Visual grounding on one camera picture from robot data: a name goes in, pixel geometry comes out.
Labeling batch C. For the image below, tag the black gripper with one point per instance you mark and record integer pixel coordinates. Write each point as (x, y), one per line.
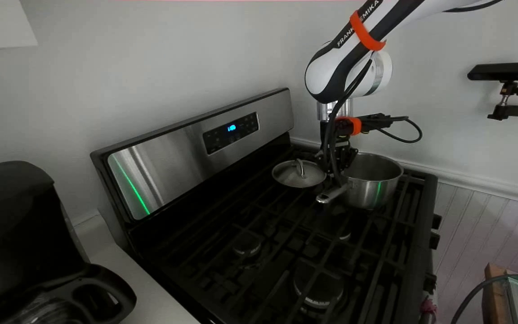
(338, 147)

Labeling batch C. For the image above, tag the stainless steel saucepan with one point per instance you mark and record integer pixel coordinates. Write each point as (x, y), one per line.
(370, 183)

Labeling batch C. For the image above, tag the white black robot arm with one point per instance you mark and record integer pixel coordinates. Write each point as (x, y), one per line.
(338, 71)

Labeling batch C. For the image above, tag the black stainless gas stove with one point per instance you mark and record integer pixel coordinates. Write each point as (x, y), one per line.
(199, 210)

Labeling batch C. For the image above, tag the green glass box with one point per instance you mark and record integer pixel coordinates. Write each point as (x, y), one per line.
(501, 298)

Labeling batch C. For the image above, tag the black coffee maker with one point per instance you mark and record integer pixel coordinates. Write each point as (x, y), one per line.
(46, 278)

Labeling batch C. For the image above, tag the black wall mounted bracket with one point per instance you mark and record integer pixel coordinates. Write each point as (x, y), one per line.
(508, 76)

